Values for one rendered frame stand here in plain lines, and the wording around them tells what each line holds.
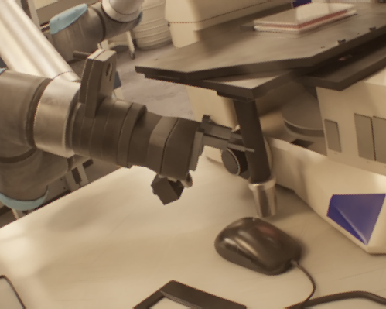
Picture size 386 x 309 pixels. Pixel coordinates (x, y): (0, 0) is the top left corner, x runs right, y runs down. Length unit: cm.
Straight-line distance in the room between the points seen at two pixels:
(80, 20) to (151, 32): 415
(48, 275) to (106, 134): 21
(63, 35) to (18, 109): 112
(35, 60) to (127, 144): 31
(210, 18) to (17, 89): 28
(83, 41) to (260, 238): 128
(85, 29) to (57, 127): 116
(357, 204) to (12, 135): 41
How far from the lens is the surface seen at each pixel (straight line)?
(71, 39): 172
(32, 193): 73
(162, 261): 61
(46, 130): 60
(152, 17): 582
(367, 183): 54
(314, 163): 60
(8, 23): 90
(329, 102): 55
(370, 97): 50
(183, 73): 53
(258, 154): 58
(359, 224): 53
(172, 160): 57
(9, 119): 62
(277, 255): 53
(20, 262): 72
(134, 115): 58
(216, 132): 60
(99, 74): 57
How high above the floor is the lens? 108
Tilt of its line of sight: 22 degrees down
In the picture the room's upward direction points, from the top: 16 degrees counter-clockwise
